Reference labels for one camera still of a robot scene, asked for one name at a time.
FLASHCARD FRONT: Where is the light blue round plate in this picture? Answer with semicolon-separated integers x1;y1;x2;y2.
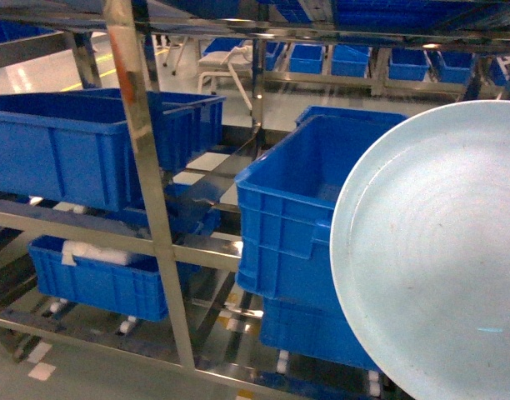
330;100;510;399

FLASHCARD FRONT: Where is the stainless steel shelf rack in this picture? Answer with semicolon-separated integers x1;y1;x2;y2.
0;1;510;392

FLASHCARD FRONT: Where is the large blue target crate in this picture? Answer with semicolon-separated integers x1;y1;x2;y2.
235;109;406;313

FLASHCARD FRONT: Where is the blue crate behind target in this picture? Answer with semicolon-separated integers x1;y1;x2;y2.
295;105;408;127

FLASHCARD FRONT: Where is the white folding chair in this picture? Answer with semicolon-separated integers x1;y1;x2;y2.
197;45;253;113

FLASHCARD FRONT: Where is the blue crate under target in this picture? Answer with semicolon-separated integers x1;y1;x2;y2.
259;298;380;371

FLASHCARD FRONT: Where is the blue crate lower left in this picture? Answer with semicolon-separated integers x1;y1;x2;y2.
28;236;168;322

